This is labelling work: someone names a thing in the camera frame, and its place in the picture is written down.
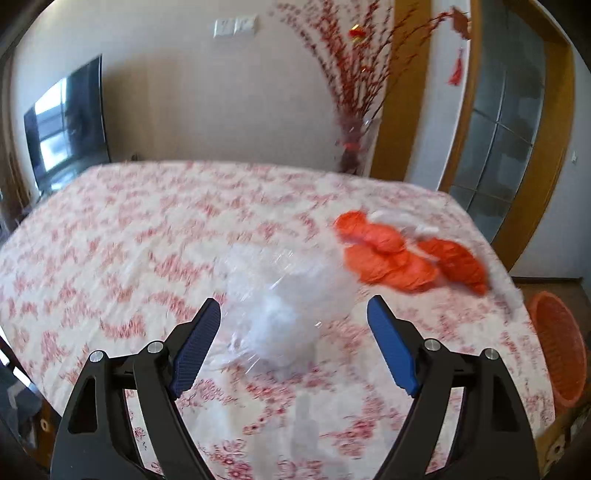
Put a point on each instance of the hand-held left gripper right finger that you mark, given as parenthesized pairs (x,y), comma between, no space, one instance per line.
(392,346)

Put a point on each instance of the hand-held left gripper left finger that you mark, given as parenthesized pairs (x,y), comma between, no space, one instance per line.
(196,350)

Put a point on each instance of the orange plastic bag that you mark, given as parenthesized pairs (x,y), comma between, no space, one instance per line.
(383,258)

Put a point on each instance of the clear plastic bag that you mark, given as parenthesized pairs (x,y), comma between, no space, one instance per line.
(286,314)

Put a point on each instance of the white plastic wastebasket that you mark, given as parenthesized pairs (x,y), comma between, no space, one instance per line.
(556,341)

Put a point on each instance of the floral tablecloth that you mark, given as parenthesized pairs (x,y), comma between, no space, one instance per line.
(138,240)

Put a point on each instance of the dark wooden furniture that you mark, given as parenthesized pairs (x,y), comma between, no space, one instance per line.
(23,397)

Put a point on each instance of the clear glass vase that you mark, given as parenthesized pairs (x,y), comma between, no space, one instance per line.
(358,147)

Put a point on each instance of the frosted glass door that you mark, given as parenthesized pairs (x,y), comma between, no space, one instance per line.
(503,129)

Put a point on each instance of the flat-screen television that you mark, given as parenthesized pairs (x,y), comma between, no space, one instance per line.
(69,124)

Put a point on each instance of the red berry branches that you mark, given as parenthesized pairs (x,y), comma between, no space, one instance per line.
(360,69)

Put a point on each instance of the red hanging tassel ornament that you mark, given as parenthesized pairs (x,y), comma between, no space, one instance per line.
(457,69)

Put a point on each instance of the wooden wall pillar trim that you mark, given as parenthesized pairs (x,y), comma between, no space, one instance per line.
(401,115)

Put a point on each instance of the wooden door frame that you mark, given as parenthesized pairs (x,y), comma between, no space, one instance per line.
(549,161)

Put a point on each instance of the white wall socket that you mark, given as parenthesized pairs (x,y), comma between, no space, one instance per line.
(224,27)

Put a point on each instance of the white double wall switch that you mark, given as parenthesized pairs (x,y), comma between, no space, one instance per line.
(245,25)

